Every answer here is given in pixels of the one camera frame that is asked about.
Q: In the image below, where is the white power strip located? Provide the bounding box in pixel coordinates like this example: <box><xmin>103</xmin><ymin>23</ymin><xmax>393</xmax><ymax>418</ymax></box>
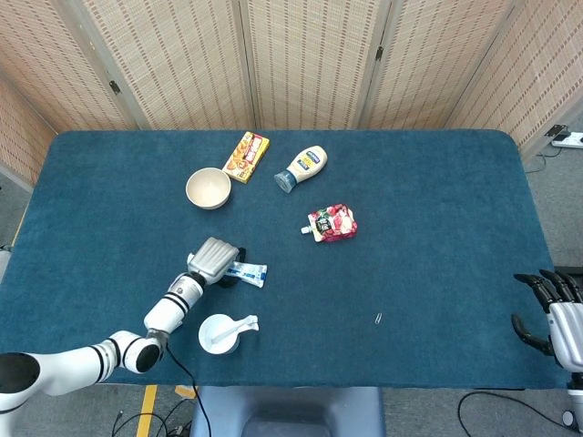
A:
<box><xmin>550</xmin><ymin>131</ymin><xmax>583</xmax><ymax>149</ymax></box>

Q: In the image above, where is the red spout pouch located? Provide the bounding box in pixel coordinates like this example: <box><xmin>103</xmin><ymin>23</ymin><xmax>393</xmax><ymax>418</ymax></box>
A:
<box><xmin>300</xmin><ymin>203</ymin><xmax>360</xmax><ymax>245</ymax></box>

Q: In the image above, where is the blue table cloth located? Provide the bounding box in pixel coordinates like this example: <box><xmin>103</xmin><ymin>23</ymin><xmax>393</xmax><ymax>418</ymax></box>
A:
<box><xmin>0</xmin><ymin>128</ymin><xmax>568</xmax><ymax>391</ymax></box>

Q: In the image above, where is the white plastic cup with handle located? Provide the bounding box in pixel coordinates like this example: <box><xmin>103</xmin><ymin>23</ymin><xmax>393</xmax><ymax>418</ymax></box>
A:
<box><xmin>198</xmin><ymin>313</ymin><xmax>261</xmax><ymax>356</ymax></box>

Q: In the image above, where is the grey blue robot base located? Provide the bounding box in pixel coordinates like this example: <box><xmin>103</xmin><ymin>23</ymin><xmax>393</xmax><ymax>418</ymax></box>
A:
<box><xmin>189</xmin><ymin>386</ymin><xmax>386</xmax><ymax>437</ymax></box>

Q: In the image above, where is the mayonnaise squeeze bottle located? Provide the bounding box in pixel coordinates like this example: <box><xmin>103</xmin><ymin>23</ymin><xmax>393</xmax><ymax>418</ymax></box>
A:
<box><xmin>273</xmin><ymin>145</ymin><xmax>330</xmax><ymax>195</ymax></box>

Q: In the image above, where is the white toothbrush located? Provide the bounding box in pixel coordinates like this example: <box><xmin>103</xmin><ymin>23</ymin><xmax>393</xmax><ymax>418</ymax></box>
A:
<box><xmin>210</xmin><ymin>314</ymin><xmax>260</xmax><ymax>346</ymax></box>

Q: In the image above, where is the yellow food box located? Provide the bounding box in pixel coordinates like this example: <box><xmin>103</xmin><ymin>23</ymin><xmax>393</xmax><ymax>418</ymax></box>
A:
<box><xmin>221</xmin><ymin>131</ymin><xmax>271</xmax><ymax>186</ymax></box>

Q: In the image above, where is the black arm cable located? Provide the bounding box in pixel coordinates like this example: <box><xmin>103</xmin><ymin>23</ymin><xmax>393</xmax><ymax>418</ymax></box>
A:
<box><xmin>164</xmin><ymin>343</ymin><xmax>213</xmax><ymax>437</ymax></box>

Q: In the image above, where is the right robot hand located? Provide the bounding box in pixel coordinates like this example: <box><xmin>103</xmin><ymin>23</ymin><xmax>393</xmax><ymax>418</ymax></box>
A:
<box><xmin>509</xmin><ymin>269</ymin><xmax>583</xmax><ymax>372</ymax></box>

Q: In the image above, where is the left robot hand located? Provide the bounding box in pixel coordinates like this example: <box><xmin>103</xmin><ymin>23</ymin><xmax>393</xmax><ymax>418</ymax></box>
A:
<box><xmin>188</xmin><ymin>236</ymin><xmax>248</xmax><ymax>290</ymax></box>

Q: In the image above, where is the black floor cable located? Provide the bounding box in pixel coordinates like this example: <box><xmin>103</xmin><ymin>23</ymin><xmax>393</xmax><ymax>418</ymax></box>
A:
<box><xmin>456</xmin><ymin>389</ymin><xmax>576</xmax><ymax>437</ymax></box>
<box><xmin>112</xmin><ymin>402</ymin><xmax>195</xmax><ymax>437</ymax></box>

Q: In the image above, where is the woven folding screen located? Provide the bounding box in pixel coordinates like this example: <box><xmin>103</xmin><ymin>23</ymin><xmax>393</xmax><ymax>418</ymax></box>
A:
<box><xmin>0</xmin><ymin>0</ymin><xmax>583</xmax><ymax>188</ymax></box>

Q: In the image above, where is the blue white toothpaste tube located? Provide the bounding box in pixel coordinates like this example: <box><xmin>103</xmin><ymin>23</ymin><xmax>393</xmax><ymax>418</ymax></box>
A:
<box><xmin>186</xmin><ymin>253</ymin><xmax>269</xmax><ymax>289</ymax></box>

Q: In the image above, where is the beige bowl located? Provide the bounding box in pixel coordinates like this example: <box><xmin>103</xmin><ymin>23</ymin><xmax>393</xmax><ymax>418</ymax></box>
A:
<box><xmin>185</xmin><ymin>167</ymin><xmax>233</xmax><ymax>210</ymax></box>

